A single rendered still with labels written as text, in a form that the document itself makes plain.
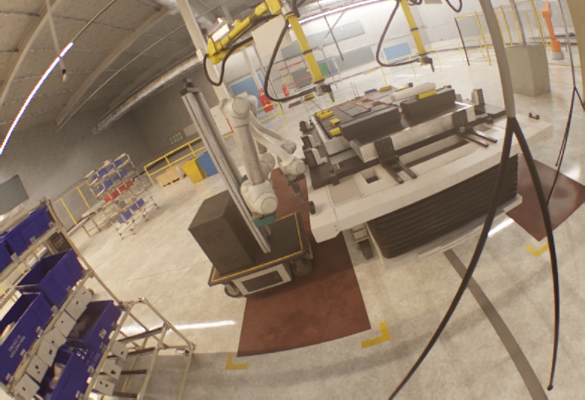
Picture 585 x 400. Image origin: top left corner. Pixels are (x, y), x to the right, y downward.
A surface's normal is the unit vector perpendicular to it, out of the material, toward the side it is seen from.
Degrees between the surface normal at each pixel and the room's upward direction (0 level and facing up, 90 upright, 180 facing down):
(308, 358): 0
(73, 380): 93
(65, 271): 95
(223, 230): 90
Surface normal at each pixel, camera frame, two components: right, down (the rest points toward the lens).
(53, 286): 0.95, -0.29
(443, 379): -0.38, -0.86
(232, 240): 0.08, 0.35
